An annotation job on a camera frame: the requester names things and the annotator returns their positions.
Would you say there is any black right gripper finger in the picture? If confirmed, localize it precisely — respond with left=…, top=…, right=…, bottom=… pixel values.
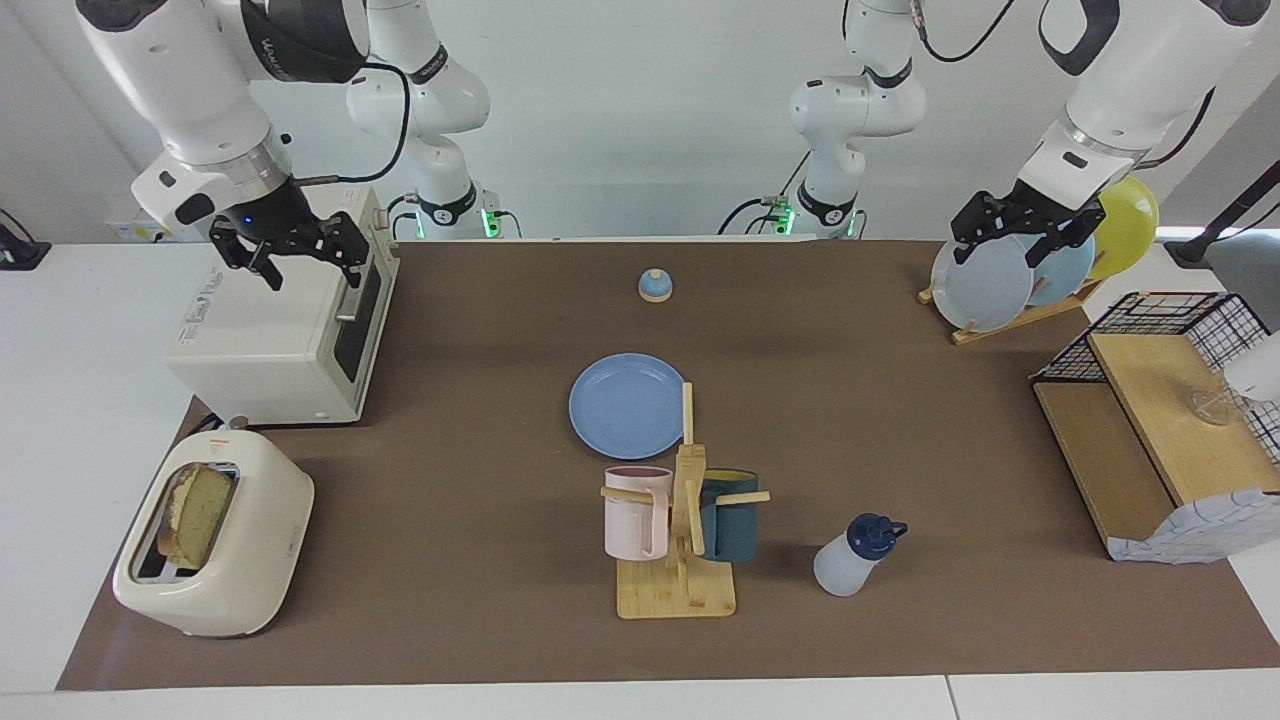
left=210, top=228, right=286, bottom=291
left=318, top=213, right=371, bottom=289

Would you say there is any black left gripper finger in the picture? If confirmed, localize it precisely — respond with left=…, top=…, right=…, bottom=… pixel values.
left=952, top=193, right=1006, bottom=263
left=1030, top=205, right=1107, bottom=269

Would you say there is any toasted bread slice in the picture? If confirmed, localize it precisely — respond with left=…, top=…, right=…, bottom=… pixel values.
left=157, top=462, right=238, bottom=569

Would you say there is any light blue plate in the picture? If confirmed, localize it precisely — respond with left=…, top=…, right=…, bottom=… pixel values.
left=1020, top=232, right=1097, bottom=307

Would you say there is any yellow plate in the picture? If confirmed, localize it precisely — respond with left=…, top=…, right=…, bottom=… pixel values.
left=1085, top=176, right=1161, bottom=282

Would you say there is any pale grey plate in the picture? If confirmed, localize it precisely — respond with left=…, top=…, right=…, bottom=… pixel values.
left=930, top=238, right=1036, bottom=333

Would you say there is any wooden plate rack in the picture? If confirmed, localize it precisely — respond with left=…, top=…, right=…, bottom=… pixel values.
left=918, top=278, right=1106, bottom=347

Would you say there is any round blue plate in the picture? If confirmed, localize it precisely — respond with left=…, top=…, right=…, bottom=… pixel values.
left=568, top=352, right=689, bottom=461

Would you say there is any white toaster oven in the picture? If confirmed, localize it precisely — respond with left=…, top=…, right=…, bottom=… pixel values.
left=165, top=187, right=401, bottom=426

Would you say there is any white power strip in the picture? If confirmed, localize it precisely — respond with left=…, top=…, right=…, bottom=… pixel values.
left=105, top=195, right=216, bottom=244

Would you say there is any black tripod leg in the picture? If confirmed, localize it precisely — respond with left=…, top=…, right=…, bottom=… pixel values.
left=1165, top=160, right=1280, bottom=266

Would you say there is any clear glass cup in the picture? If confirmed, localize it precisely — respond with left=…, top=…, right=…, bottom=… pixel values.
left=1190, top=385, right=1241, bottom=427

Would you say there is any white rounded plastic object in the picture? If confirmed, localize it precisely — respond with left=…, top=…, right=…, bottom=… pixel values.
left=1225, top=330, right=1280, bottom=406

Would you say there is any black stand foot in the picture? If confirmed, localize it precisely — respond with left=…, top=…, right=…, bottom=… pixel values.
left=0, top=208, right=51, bottom=271

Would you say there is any cream two-slot toaster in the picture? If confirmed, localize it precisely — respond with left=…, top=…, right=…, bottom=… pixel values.
left=112, top=430, right=315, bottom=639

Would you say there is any blue patterned white cloth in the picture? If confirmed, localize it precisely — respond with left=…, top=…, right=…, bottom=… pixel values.
left=1105, top=488, right=1280, bottom=566

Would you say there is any brown table mat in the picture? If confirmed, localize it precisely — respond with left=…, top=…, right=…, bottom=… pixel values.
left=55, top=238, right=1280, bottom=691

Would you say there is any teal mug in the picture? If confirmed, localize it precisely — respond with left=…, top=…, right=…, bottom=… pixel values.
left=698, top=468, right=761, bottom=564

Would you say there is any pink ribbed mug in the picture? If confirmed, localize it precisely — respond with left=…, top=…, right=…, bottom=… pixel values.
left=603, top=466, right=674, bottom=561

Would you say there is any wooden mug tree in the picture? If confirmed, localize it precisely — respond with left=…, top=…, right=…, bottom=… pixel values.
left=600, top=382, right=772, bottom=621

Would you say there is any black base cable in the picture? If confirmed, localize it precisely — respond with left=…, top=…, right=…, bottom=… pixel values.
left=385, top=192, right=426, bottom=241
left=718, top=150, right=813, bottom=237

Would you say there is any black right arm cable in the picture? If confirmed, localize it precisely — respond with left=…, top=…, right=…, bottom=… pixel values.
left=295, top=62, right=413, bottom=187

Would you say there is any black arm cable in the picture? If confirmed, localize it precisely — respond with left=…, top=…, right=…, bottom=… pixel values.
left=910, top=0, right=1217, bottom=171
left=295, top=62, right=413, bottom=187

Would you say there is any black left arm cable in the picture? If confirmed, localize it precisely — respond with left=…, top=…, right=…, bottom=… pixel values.
left=910, top=0, right=1217, bottom=171

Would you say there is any wooden shelf with wire basket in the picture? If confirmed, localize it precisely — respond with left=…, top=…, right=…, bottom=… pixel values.
left=1030, top=292, right=1280, bottom=561

